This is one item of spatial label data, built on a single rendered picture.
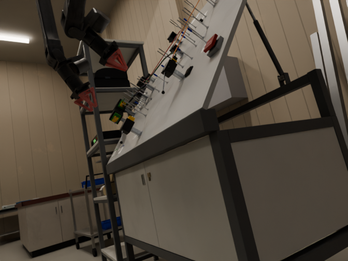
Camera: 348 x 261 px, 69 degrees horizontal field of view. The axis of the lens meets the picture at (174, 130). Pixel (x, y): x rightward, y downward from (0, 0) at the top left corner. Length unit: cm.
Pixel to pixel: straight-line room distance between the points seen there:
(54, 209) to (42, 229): 30
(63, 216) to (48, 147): 431
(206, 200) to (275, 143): 28
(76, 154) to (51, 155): 73
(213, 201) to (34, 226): 374
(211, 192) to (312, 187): 35
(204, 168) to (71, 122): 809
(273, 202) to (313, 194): 19
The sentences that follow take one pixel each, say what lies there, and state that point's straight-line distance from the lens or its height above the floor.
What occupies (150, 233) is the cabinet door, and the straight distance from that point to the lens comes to 132.
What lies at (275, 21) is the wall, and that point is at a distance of 329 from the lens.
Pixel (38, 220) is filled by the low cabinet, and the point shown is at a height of 48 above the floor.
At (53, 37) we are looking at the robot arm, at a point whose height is 133.
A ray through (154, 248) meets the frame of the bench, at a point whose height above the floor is 39.
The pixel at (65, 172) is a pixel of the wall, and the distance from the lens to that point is 840.
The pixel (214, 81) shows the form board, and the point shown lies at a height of 95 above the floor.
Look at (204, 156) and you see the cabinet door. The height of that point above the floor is 74.
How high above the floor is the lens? 70
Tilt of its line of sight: 10 degrees up
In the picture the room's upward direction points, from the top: 12 degrees counter-clockwise
